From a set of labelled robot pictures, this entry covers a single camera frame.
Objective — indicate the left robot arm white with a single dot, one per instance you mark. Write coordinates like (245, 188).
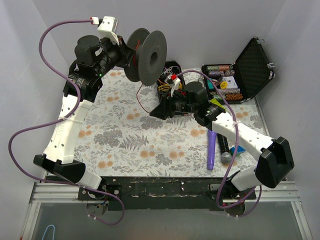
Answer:
(94, 58)

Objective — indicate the black poker chip case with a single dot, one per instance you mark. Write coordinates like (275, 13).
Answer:
(252, 71)

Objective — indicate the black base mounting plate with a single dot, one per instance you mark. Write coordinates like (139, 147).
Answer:
(156, 193)

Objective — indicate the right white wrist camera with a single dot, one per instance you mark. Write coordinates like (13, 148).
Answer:
(174, 82)

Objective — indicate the black compartment cable box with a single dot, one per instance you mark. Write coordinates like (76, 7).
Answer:
(164, 83)

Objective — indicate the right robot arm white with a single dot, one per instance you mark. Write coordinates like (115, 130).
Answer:
(274, 156)

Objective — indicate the yellow big blind button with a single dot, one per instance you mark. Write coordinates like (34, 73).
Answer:
(223, 85)

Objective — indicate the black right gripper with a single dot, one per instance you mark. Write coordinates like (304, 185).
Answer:
(169, 106)

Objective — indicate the blue green brick block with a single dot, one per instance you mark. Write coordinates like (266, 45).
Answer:
(240, 150)

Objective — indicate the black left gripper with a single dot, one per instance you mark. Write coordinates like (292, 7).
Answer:
(124, 52)

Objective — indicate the grey perforated cable spool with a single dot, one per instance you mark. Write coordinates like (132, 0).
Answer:
(150, 56)

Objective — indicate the black glitter microphone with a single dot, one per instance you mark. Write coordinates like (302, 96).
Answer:
(226, 156)

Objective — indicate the floral patterned table mat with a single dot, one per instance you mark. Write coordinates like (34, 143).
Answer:
(119, 138)

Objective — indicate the white card deck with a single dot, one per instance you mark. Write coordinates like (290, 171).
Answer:
(230, 82)

